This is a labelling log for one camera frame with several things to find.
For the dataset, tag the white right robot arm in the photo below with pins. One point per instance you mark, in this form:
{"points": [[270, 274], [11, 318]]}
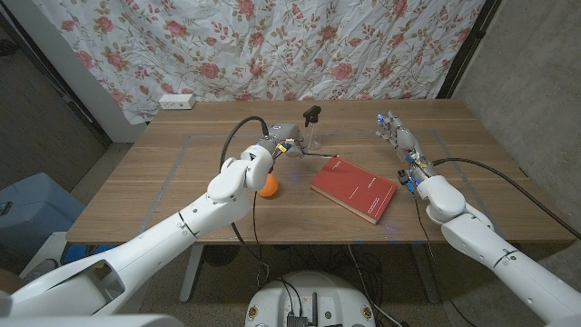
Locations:
{"points": [[499, 254]]}

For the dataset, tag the clear spray bottle black nozzle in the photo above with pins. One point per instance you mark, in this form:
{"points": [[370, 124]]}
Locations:
{"points": [[312, 115]]}

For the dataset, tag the white power strip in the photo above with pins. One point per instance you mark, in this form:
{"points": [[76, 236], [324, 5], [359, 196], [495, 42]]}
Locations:
{"points": [[174, 102]]}

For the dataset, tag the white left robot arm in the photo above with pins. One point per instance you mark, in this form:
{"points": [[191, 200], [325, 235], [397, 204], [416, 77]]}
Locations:
{"points": [[181, 227]]}

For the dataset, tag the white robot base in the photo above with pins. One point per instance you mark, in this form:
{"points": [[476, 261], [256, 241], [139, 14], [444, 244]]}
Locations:
{"points": [[308, 295]]}

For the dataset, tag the white robot torso shell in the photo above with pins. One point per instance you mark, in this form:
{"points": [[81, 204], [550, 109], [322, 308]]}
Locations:
{"points": [[91, 321]]}

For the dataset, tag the black mechanical pencil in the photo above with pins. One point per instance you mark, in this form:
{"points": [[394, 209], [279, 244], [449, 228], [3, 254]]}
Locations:
{"points": [[322, 155]]}

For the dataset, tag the black round disc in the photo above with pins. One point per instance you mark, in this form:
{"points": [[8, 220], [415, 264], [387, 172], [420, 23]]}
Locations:
{"points": [[218, 256]]}

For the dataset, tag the blue plastic bin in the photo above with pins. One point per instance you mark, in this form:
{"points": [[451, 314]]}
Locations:
{"points": [[32, 204]]}

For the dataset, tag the black backdrop stand pole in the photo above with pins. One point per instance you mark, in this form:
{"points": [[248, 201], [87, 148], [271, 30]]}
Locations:
{"points": [[469, 45]]}

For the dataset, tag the orange fruit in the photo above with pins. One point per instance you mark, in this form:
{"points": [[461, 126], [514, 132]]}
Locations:
{"points": [[271, 187]]}

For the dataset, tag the red notebook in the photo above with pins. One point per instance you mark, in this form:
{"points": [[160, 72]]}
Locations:
{"points": [[358, 191]]}

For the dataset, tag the floral backdrop cloth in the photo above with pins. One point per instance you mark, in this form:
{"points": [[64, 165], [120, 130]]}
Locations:
{"points": [[272, 45]]}

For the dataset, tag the blue floor mat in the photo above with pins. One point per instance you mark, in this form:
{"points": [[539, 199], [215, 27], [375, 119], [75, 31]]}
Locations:
{"points": [[86, 254]]}

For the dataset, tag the grey table leg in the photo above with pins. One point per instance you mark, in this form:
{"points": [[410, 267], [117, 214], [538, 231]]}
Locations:
{"points": [[426, 277], [193, 272]]}

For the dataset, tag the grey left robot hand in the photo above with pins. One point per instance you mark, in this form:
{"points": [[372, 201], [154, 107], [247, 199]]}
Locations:
{"points": [[286, 136]]}

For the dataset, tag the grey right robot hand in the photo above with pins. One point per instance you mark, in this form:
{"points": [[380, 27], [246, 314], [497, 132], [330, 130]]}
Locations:
{"points": [[404, 138]]}

